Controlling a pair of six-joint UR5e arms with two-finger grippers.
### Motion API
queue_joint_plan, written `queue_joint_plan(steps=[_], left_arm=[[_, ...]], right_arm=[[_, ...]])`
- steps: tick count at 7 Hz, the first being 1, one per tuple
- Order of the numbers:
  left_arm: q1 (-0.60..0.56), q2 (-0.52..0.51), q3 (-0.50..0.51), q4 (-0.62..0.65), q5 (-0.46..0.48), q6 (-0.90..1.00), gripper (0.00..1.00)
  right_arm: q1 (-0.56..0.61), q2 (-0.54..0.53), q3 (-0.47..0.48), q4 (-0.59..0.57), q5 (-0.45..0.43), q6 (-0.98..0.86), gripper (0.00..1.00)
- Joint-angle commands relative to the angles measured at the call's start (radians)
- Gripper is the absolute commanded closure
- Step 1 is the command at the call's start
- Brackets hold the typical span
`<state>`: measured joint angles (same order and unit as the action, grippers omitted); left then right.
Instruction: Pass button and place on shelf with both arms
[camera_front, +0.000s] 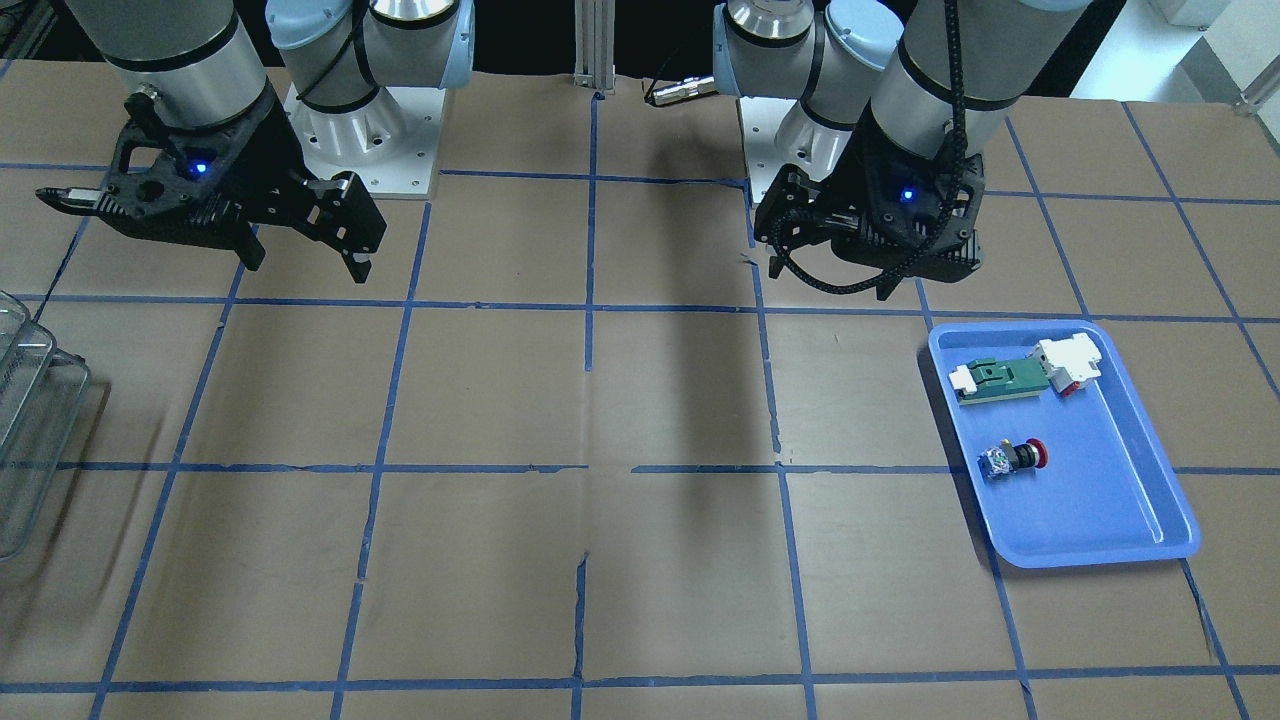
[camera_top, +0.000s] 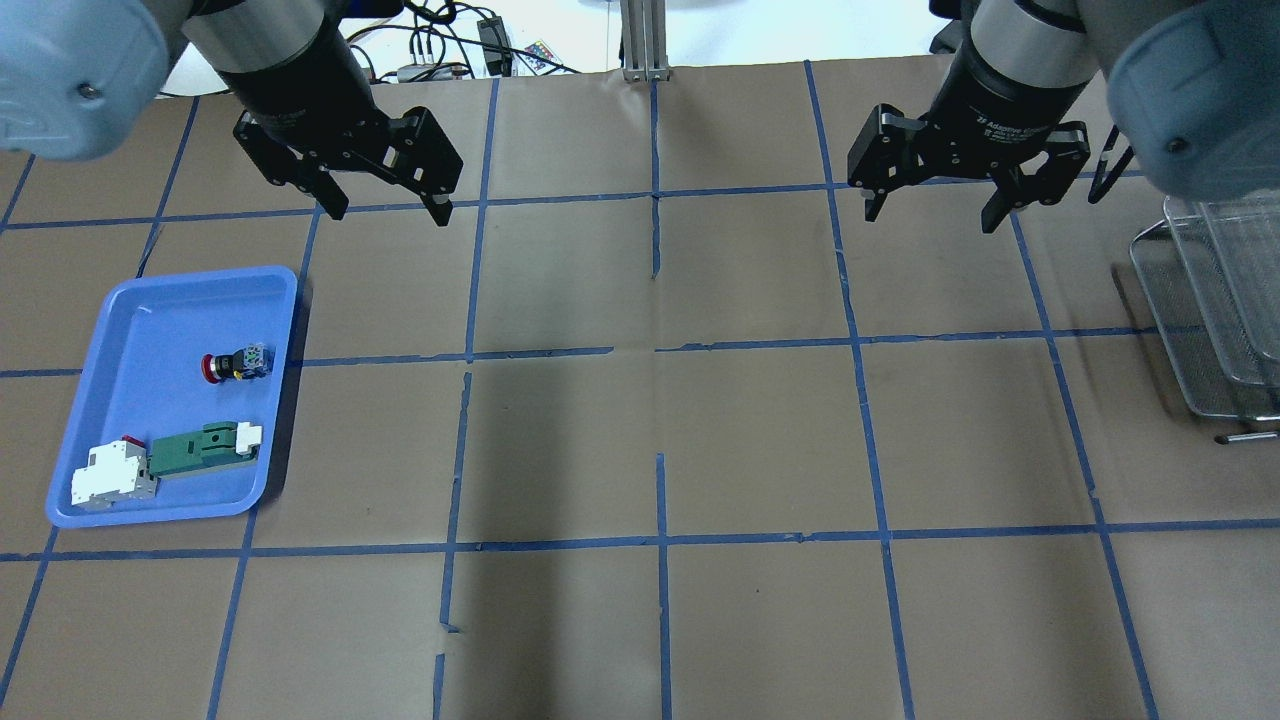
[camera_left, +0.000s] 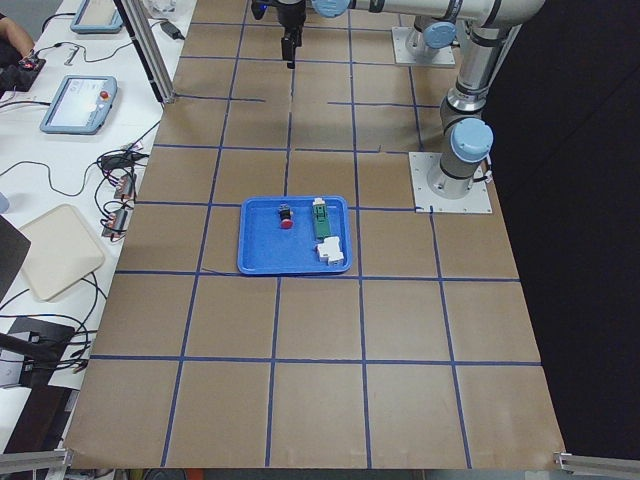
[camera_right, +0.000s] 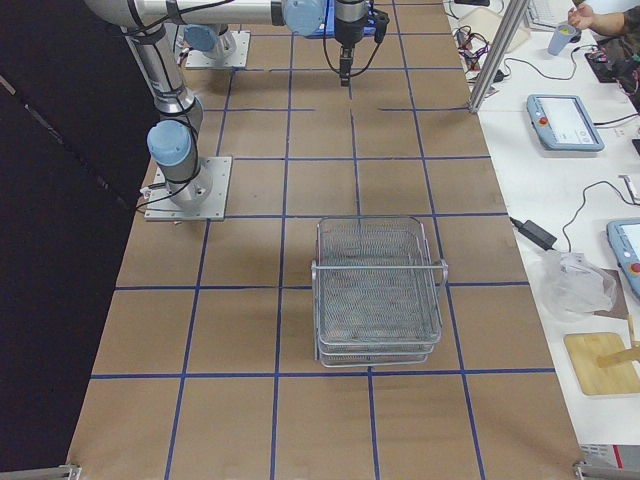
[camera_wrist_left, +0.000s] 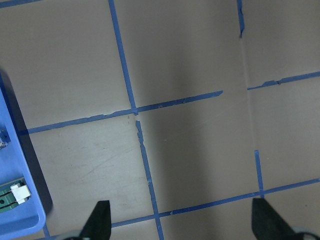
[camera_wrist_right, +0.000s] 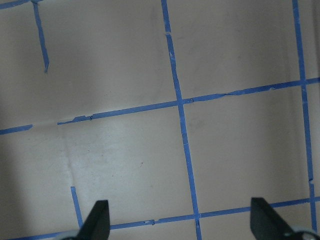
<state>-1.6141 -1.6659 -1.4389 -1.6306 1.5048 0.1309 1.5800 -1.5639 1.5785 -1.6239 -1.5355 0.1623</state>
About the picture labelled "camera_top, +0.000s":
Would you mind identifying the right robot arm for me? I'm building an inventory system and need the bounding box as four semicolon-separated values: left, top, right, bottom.
847;1;1279;233

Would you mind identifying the white circuit breaker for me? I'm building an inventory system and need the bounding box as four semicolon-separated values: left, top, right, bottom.
70;436;159;510

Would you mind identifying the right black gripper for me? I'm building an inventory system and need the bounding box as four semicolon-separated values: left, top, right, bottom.
847;58;1091;234

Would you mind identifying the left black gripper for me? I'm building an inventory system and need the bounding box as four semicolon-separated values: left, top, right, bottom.
227;60;465;227

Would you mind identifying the black cable bundle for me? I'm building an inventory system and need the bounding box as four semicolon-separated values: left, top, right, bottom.
346;0;581;85

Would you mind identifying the colourful remote control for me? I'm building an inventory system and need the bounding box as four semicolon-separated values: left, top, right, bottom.
517;40;561;76

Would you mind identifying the green terminal block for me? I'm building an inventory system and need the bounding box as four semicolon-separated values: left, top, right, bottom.
148;421;265;480

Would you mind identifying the red emergency stop button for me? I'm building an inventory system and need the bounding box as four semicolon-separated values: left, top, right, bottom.
198;343;273;386

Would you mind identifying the black power adapter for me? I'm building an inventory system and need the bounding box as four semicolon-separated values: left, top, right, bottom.
476;15;515;77

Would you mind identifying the aluminium frame post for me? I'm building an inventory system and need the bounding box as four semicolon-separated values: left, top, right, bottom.
620;0;671;83

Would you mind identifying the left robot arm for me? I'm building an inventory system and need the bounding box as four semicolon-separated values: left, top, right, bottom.
1;1;465;225

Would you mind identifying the blue plastic tray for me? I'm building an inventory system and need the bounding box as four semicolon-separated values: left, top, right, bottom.
45;265;300;528

